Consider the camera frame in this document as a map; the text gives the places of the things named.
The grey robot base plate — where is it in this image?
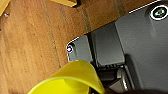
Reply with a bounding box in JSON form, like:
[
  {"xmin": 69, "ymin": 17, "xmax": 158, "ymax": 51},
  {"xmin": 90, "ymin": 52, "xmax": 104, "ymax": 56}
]
[{"xmin": 65, "ymin": 1, "xmax": 168, "ymax": 94}]

